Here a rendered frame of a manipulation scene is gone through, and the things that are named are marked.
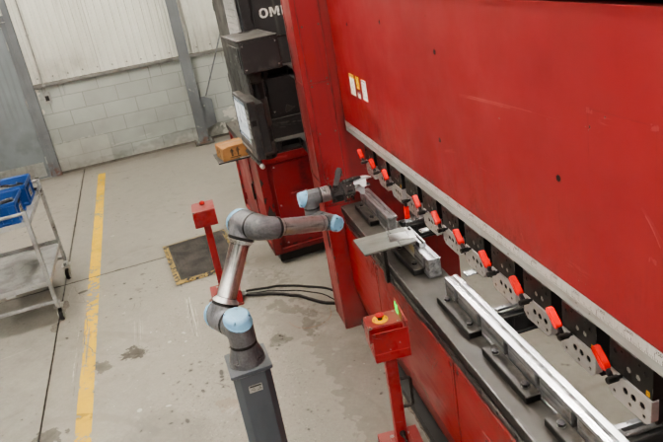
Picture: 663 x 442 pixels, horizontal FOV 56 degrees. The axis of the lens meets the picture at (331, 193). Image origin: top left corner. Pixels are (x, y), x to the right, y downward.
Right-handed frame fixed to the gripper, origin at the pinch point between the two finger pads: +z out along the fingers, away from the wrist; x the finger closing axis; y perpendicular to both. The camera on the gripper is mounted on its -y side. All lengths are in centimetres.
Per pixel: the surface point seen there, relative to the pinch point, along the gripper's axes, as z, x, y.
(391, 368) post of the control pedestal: -15, -25, 83
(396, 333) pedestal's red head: -12, -3, 75
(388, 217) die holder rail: 13.9, -38.1, 4.4
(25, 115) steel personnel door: -292, -447, -474
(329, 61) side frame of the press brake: 8, -13, -88
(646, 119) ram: 12, 158, 90
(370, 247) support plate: -7.0, -14.0, 28.5
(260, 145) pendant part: -38, -53, -70
